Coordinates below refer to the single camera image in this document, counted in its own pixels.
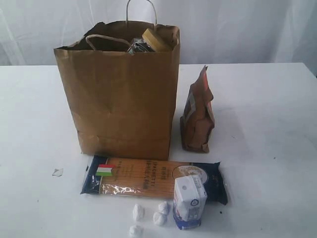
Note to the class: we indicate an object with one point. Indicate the brown stand-up pouch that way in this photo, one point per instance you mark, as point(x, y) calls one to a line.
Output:
point(197, 121)

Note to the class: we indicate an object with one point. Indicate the spaghetti packet dark blue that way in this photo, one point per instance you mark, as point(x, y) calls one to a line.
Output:
point(149, 178)

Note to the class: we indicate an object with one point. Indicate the clear nut jar gold lid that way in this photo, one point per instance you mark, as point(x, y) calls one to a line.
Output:
point(149, 42)

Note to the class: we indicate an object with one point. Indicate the brown paper bag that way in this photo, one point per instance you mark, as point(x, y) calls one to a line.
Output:
point(122, 104)

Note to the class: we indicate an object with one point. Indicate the white crumpled wad upper right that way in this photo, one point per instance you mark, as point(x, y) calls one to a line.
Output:
point(164, 208)

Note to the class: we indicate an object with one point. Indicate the white crumpled wad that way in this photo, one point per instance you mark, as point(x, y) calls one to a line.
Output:
point(164, 208)
point(138, 212)
point(159, 219)
point(136, 231)

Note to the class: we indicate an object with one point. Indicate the white crumpled wad upper left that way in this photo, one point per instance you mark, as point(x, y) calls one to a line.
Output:
point(138, 212)

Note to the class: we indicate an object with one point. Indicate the white crumpled wad lower right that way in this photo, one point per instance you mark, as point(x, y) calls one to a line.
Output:
point(159, 219)

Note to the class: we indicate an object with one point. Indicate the clear plastic scrap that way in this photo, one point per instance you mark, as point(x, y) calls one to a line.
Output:
point(57, 172)

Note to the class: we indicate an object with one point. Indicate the white crumpled wad bottom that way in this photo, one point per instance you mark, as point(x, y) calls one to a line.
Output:
point(136, 231)

